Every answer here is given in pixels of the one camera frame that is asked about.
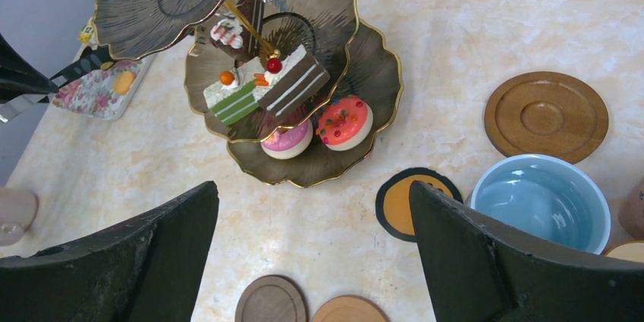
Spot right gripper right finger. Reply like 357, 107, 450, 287
409, 181, 643, 321

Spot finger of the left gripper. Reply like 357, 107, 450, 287
1, 36, 58, 104

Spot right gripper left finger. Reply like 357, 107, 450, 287
1, 181, 219, 321

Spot black metal tongs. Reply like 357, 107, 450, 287
0, 45, 118, 124

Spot pink frosted donut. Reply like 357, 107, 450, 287
260, 120, 314, 159

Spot green layered cake slice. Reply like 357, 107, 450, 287
203, 57, 264, 126

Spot orange sprinkled donut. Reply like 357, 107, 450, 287
315, 95, 374, 151

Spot chocolate cake piece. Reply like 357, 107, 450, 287
210, 0, 264, 63

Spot brown white layered cake slice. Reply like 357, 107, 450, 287
252, 45, 330, 120

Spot floral serving tray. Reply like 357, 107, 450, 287
52, 42, 155, 121

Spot light blue mug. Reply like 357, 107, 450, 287
464, 153, 611, 254

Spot yellow round biscuit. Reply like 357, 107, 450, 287
112, 71, 137, 96

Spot black orange round coaster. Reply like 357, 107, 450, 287
375, 167, 463, 242

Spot dark brown round coaster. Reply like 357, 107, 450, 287
235, 275, 308, 322

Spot light brown round coaster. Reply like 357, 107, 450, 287
311, 295, 389, 322

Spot orange small mug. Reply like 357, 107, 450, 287
604, 241, 644, 263

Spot pink patterned mug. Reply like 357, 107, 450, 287
618, 179, 643, 240

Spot large wooden saucer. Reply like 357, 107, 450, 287
483, 71, 609, 164

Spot three-tier glass cake stand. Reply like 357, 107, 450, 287
92, 0, 404, 188

